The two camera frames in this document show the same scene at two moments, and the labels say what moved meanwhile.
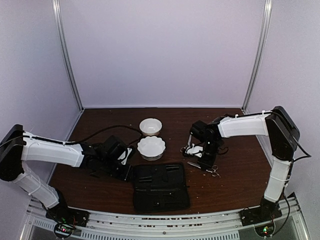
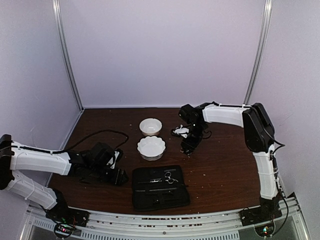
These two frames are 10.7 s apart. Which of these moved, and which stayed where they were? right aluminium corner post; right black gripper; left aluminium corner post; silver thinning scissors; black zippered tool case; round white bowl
Moved: silver thinning scissors; right black gripper
Stayed: round white bowl; right aluminium corner post; left aluminium corner post; black zippered tool case
